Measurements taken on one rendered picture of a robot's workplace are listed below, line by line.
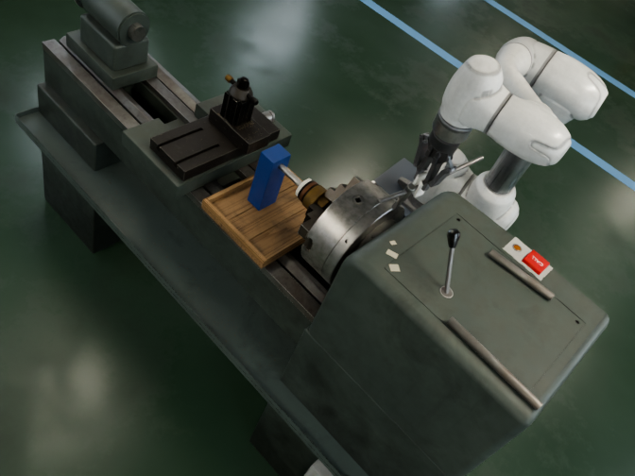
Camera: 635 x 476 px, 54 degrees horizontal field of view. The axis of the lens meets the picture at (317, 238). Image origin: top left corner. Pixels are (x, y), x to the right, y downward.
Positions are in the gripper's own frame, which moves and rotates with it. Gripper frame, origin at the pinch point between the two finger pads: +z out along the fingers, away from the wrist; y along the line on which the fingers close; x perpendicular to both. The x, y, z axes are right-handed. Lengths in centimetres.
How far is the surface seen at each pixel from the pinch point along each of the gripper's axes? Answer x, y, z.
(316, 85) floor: -111, 181, 161
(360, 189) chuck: 7.8, 11.7, 12.6
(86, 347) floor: 83, 51, 131
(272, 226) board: 21, 29, 48
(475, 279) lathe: -3.9, -26.7, 10.1
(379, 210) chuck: 6.9, 3.3, 12.3
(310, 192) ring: 14.9, 23.5, 24.9
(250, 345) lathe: 37, 5, 79
